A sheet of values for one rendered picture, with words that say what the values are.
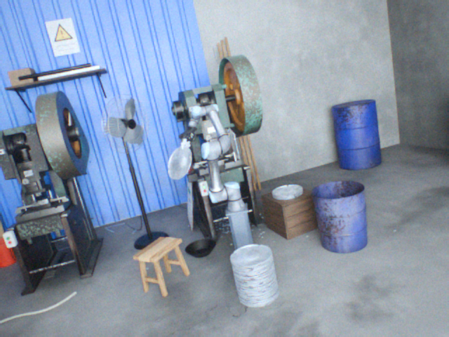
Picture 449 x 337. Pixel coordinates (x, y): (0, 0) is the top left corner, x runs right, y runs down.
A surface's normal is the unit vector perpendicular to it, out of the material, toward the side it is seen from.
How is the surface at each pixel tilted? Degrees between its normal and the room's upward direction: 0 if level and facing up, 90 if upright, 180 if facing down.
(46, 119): 65
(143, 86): 90
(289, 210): 90
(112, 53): 90
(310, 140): 90
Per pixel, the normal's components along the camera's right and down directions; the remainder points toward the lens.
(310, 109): 0.25, 0.17
